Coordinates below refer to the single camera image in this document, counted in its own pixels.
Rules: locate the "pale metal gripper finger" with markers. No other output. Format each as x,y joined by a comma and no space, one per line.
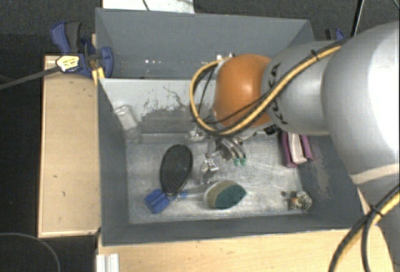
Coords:
210,149
207,172

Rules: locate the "black oval mesh brush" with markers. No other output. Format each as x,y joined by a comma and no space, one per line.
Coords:
175,169

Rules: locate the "grey metal bin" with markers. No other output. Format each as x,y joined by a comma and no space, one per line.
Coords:
268,177

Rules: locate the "purple and white packet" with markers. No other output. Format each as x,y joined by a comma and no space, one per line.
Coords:
295,149

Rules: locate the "clear glass jar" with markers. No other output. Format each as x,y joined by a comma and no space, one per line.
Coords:
128,122

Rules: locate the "pale wood board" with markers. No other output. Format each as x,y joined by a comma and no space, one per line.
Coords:
70,155

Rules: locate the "black cylinder on white bracket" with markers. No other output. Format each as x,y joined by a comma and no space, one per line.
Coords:
272,130

